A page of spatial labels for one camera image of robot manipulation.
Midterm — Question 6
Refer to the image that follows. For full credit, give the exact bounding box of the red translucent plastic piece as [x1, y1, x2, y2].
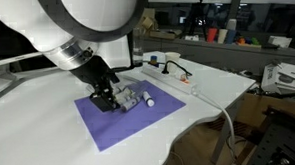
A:
[179, 77, 192, 86]

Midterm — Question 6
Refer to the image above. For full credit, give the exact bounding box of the clear plastic tray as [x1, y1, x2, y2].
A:
[116, 75, 144, 95]

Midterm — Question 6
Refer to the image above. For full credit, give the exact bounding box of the white tube with yellow band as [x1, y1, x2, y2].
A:
[114, 94, 131, 106]

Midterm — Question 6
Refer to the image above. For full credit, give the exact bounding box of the orange toy block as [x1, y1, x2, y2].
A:
[237, 36, 247, 46]

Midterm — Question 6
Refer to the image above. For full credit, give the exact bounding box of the grey monitor stand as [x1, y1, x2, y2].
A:
[0, 62, 18, 83]

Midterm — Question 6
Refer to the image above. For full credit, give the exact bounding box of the large brown cardboard box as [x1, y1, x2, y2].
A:
[236, 89, 295, 132]

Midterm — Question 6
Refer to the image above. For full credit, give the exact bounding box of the blue cup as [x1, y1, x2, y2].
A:
[224, 29, 237, 45]

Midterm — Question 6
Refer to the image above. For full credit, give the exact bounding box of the white paper cup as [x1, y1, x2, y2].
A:
[164, 51, 182, 75]

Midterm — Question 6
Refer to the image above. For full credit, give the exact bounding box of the small blue orange bottle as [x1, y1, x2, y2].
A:
[149, 55, 160, 68]

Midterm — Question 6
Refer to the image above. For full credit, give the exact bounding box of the white power strip cable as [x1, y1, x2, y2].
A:
[191, 84, 239, 165]

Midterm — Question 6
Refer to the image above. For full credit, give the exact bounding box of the purple mat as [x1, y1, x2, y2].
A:
[72, 78, 188, 154]

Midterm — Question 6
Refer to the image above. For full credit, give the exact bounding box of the white power strip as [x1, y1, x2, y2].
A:
[141, 60, 197, 97]

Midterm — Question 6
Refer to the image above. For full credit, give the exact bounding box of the grey table leg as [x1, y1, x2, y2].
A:
[206, 97, 243, 165]

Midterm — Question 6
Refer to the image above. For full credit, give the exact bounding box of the open cardboard box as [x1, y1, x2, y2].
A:
[137, 6, 159, 31]

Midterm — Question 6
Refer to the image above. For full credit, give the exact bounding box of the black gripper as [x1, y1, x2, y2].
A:
[68, 54, 123, 115]

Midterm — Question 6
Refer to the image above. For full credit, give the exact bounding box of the flat cardboard box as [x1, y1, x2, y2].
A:
[148, 27, 184, 41]

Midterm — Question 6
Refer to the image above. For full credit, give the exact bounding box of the clear plastic bottle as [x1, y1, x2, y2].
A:
[131, 27, 145, 68]

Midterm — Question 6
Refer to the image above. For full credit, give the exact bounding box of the clear plastic container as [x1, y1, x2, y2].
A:
[84, 74, 146, 115]

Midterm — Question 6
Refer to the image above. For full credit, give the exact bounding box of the white labelled tube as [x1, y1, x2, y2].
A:
[116, 87, 136, 100]

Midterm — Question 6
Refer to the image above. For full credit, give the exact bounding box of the white framed computer monitor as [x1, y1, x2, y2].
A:
[0, 5, 56, 72]

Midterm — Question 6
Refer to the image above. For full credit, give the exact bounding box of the black metal frame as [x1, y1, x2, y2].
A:
[243, 105, 295, 165]

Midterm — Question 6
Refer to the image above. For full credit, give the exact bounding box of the black camera tripod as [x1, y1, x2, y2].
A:
[180, 0, 218, 39]

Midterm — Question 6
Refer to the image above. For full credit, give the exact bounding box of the black plug with cable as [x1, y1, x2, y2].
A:
[149, 58, 193, 79]

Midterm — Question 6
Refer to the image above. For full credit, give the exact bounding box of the white flat box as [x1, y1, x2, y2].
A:
[268, 34, 293, 49]

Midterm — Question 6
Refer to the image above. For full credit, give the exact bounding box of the grey counter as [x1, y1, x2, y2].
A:
[141, 30, 295, 81]

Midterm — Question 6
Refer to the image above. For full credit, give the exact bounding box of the white printed product box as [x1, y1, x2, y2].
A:
[260, 61, 295, 96]

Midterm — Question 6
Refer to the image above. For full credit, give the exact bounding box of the red cup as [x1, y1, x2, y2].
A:
[206, 26, 219, 44]

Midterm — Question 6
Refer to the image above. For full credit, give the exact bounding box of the white tube with dark cap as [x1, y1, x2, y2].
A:
[141, 90, 156, 109]

